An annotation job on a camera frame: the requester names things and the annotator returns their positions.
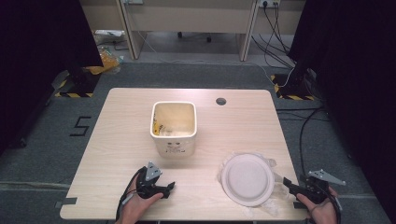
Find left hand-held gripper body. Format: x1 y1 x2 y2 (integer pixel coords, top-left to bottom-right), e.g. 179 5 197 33
135 161 165 201

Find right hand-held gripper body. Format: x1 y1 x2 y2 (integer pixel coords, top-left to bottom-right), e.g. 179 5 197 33
303 168 347 205

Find white square trash bin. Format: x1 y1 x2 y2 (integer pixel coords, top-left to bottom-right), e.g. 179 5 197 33
149 101 198 159

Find white paper plate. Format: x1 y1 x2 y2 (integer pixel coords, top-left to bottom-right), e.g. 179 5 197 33
220 153 276 208

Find person's left hand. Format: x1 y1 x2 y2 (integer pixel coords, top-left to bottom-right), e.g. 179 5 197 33
120 179 164 224

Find person's right hand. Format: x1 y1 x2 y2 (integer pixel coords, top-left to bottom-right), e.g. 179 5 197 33
295 186 339 224

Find yellow wrapper scrap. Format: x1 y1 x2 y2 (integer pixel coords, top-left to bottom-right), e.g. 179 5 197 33
151 120 165 137

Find black stand base striped tape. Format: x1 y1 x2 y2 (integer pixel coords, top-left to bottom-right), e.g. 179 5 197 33
270 62 316 102
54 66 103 99

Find black curtain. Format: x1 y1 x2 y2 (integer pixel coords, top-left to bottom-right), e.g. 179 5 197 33
0 0 105 155
289 0 396 224

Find yellow plastic bag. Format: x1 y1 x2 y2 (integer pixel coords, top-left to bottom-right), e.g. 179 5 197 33
85 49 121 77

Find clear bags with papers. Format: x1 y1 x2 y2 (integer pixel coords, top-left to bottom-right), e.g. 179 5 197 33
92 29 126 52

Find beige office desk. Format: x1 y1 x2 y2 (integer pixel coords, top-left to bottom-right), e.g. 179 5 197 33
78 0 307 63

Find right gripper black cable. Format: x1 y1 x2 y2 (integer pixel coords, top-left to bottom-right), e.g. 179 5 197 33
323 183 343 224

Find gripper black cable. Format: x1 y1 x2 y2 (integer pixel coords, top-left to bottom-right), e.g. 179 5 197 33
323 183 343 224
115 166 148 222

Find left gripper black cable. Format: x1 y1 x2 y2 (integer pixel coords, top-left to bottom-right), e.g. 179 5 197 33
115 166 148 222

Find black floor cable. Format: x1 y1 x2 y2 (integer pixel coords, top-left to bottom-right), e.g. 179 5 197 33
275 105 332 176

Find bundle of black cables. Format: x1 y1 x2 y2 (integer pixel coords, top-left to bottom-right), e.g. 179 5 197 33
251 2 297 70

